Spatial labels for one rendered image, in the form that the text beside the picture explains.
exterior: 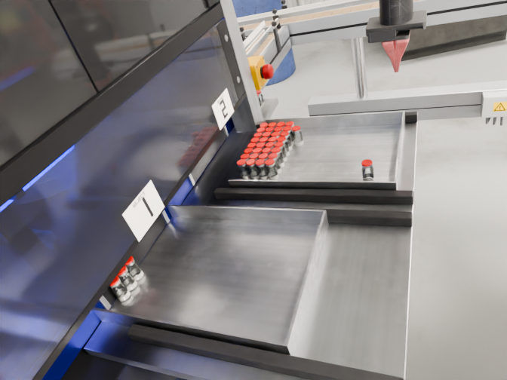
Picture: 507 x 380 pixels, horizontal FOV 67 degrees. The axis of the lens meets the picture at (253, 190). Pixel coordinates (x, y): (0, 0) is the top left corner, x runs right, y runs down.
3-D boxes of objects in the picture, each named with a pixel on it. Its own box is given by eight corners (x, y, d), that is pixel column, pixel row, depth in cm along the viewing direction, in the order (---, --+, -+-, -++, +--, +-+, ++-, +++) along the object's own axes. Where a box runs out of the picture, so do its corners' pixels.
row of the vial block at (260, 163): (258, 181, 85) (253, 164, 83) (281, 137, 98) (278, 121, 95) (268, 181, 84) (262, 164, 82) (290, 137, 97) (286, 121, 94)
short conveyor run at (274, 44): (238, 133, 115) (222, 83, 105) (194, 135, 121) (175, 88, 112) (295, 46, 163) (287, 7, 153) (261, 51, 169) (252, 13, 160)
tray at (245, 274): (101, 321, 65) (91, 308, 63) (173, 216, 84) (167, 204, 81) (292, 360, 51) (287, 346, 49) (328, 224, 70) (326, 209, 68)
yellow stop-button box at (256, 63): (238, 93, 108) (230, 68, 104) (246, 81, 113) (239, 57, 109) (262, 90, 105) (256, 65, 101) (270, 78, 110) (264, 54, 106)
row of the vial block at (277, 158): (268, 181, 84) (262, 164, 82) (290, 137, 97) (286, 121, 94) (277, 181, 84) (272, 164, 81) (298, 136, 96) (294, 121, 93)
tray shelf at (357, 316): (89, 354, 63) (83, 348, 62) (238, 130, 112) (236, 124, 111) (403, 435, 43) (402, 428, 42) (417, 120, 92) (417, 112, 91)
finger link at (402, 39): (373, 65, 81) (371, 19, 75) (410, 62, 78) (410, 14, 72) (370, 81, 76) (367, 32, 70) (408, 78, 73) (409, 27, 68)
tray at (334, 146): (232, 193, 85) (228, 180, 83) (268, 130, 103) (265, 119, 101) (397, 197, 71) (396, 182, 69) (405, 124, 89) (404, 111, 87)
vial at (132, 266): (130, 280, 71) (118, 264, 68) (136, 271, 73) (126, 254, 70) (139, 281, 70) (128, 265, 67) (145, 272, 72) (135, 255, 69)
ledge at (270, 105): (222, 127, 116) (221, 121, 115) (238, 106, 125) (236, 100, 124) (265, 124, 110) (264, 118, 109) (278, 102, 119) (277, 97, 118)
